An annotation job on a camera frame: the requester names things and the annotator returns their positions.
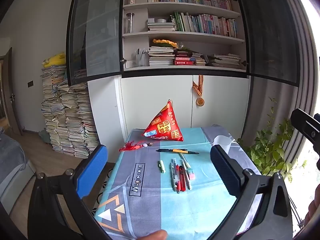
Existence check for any grey bed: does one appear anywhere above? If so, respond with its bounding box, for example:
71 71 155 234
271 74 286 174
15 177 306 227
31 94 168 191
0 127 36 213

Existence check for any white pen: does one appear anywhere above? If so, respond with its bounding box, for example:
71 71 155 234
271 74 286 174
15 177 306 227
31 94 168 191
178 152 191 169

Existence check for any white pen holder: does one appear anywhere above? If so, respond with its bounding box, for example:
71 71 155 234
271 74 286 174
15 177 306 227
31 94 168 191
135 48 148 67

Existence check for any red utility knife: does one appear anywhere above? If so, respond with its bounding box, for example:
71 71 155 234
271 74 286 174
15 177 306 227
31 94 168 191
180 159 187 192

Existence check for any person's right hand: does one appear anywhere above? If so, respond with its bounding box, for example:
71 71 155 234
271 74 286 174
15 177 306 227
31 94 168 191
304 200 320 228

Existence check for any patterned floor rug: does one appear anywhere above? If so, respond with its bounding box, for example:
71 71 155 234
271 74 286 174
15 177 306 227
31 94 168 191
92 167 116 218

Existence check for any red pen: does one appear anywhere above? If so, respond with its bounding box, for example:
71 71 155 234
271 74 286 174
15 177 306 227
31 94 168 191
176 164 182 194

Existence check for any red tassel charm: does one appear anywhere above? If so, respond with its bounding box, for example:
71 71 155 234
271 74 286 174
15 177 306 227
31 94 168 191
119 140 153 152

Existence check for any clear glass jar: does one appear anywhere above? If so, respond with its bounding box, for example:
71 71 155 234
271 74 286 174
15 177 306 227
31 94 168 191
125 13 135 34

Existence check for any yellow flower garland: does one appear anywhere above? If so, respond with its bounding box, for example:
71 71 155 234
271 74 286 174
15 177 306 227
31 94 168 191
152 38 179 49

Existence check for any dark glass cabinet door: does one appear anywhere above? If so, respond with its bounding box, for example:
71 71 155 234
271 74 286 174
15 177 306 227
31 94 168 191
66 0 125 87
231 0 300 88

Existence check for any clear blue pen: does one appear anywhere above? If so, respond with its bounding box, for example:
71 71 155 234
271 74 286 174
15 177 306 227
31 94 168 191
170 158 175 191

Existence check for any translucent white cup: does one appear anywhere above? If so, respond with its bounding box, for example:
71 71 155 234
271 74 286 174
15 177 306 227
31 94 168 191
212 133 237 153

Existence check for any red triangular pouch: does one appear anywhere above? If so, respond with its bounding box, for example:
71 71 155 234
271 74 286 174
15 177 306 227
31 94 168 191
142 99 184 142

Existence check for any stack of red books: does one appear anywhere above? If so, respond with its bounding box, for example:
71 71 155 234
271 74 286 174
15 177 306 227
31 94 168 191
173 51 197 66

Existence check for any small stack of books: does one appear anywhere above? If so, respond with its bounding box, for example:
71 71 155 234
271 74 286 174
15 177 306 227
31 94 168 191
195 52 208 66

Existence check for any person's left hand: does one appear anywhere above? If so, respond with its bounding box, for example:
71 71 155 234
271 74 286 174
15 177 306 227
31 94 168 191
136 230 168 240

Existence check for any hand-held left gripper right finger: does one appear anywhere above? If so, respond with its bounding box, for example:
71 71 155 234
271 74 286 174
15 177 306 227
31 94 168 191
210 144 293 240

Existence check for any blue grey printed tablecloth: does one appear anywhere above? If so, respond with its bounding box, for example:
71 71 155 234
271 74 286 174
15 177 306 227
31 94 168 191
94 126 262 239

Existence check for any gold medal with striped ribbon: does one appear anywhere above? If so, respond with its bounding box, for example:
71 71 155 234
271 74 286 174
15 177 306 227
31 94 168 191
192 75 206 107

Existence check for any colourful row of upright books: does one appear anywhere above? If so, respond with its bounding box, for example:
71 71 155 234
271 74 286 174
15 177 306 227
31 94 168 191
171 11 239 38

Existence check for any stack of white notebooks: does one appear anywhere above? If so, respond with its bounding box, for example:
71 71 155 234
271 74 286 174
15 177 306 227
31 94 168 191
148 46 175 66

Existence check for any yellow black pen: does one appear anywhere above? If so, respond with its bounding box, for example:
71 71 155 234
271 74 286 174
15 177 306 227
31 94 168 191
172 149 200 155

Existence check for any wooden door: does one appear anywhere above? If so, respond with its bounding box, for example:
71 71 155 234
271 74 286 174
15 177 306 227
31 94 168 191
0 47 22 137

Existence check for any yellow plush toy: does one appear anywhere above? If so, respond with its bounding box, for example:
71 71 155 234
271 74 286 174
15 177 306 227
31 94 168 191
42 52 66 68

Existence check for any stack of flat magazines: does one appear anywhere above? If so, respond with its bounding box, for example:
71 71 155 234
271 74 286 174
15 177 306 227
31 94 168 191
147 17 176 32

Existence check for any tall pile of papers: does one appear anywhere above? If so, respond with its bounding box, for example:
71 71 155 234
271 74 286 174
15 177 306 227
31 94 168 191
40 64 99 159

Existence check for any green leafy plant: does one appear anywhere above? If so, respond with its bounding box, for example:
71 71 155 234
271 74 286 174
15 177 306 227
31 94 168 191
237 97 308 183

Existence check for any white bookcase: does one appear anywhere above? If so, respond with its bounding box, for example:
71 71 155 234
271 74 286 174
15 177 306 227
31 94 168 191
87 0 251 153

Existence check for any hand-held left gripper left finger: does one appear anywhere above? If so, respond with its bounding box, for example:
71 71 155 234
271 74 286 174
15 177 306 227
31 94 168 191
27 144 108 240

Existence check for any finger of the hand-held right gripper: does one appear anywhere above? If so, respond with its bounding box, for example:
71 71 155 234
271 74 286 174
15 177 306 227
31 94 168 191
291 108 320 143

